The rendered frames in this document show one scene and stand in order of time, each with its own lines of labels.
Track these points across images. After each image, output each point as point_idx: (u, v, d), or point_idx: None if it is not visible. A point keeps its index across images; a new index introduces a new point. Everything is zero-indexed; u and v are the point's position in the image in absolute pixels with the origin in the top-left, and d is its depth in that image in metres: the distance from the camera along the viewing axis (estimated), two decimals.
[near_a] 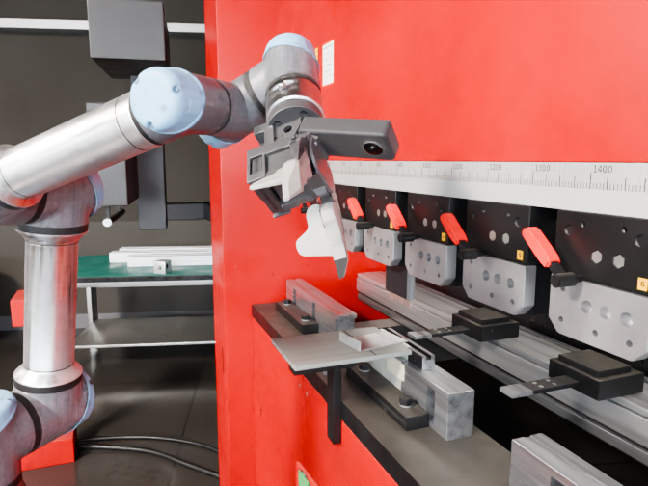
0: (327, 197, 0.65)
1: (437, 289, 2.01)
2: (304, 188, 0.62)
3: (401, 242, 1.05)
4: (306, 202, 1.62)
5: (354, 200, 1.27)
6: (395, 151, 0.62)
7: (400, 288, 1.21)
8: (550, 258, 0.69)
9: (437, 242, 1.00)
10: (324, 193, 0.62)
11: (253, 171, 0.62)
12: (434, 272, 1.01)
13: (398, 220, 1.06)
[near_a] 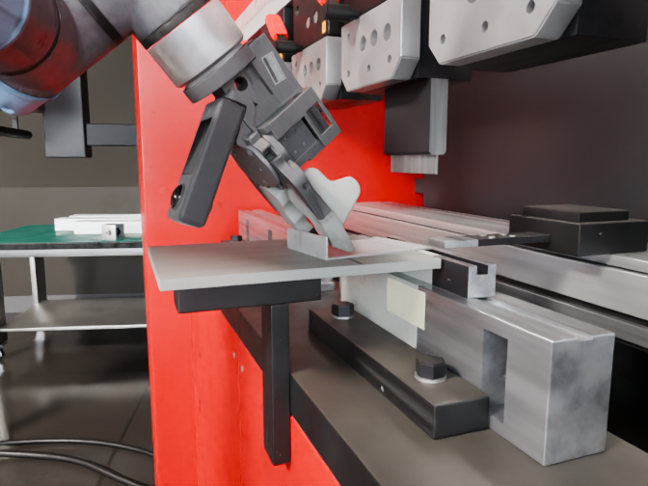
0: (288, 178, 0.50)
1: None
2: None
3: None
4: None
5: None
6: (193, 226, 0.47)
7: (415, 136, 0.57)
8: None
9: None
10: (283, 187, 0.51)
11: None
12: (517, 8, 0.37)
13: None
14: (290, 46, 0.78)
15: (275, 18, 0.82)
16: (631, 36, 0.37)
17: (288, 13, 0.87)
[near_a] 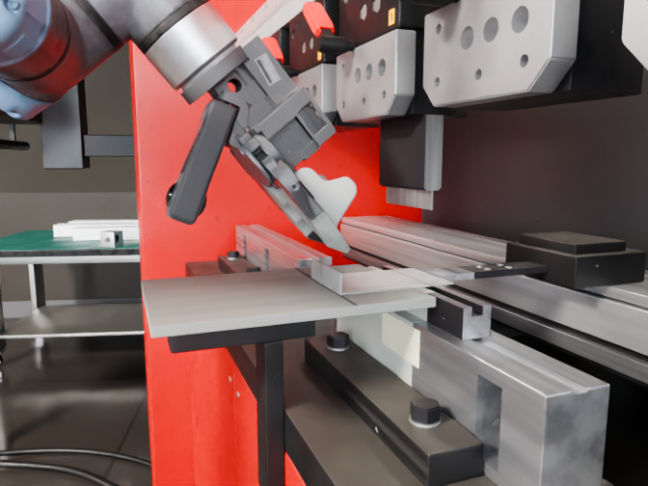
0: (281, 177, 0.50)
1: None
2: None
3: (418, 3, 0.40)
4: None
5: (316, 4, 0.63)
6: (184, 223, 0.49)
7: (410, 171, 0.57)
8: None
9: None
10: (278, 186, 0.52)
11: None
12: (510, 60, 0.36)
13: None
14: (286, 71, 0.77)
15: (271, 41, 0.81)
16: (626, 89, 0.36)
17: (284, 35, 0.87)
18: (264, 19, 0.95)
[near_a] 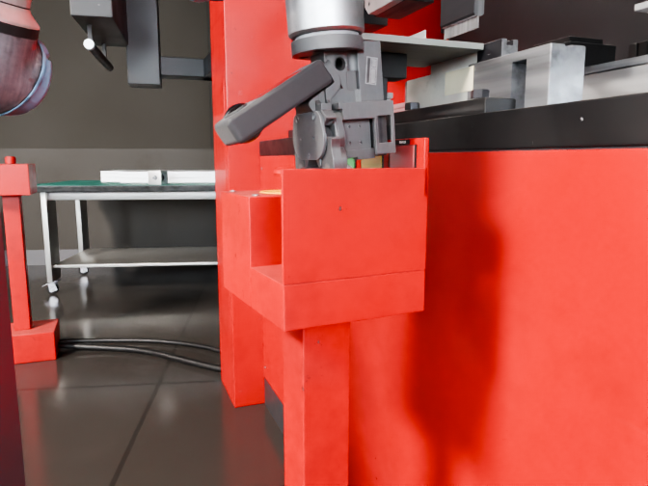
0: (330, 160, 0.52)
1: None
2: None
3: None
4: None
5: None
6: (232, 137, 0.48)
7: (464, 6, 0.91)
8: None
9: None
10: (321, 166, 0.53)
11: None
12: None
13: None
14: None
15: None
16: None
17: None
18: None
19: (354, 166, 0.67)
